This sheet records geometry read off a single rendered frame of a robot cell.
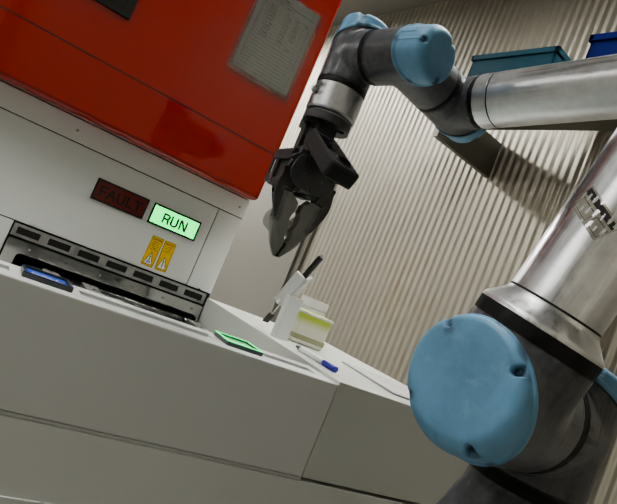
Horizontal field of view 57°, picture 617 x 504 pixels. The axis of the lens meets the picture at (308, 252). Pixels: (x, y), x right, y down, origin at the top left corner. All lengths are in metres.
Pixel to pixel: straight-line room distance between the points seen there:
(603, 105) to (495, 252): 2.62
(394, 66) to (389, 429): 0.53
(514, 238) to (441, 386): 2.84
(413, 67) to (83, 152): 0.78
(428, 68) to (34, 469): 0.66
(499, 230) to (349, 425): 2.62
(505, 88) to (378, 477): 0.59
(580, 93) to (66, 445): 0.72
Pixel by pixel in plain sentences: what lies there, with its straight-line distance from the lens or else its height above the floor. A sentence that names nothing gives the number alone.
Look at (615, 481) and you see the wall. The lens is 2.85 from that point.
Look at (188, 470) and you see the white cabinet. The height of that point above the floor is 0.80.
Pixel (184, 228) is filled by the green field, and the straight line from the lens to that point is 1.34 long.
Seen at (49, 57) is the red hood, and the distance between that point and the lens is 1.27.
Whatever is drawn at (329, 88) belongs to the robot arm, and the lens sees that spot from 0.82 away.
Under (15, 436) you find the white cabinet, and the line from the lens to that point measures 0.73.
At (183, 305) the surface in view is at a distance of 1.36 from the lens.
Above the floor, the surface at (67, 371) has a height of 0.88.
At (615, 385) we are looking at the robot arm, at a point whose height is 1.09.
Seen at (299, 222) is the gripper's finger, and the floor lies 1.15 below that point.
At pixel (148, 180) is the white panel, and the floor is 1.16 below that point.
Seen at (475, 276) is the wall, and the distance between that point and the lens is 3.36.
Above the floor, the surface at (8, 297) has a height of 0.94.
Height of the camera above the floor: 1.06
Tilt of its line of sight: 4 degrees up
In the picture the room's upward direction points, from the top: 23 degrees clockwise
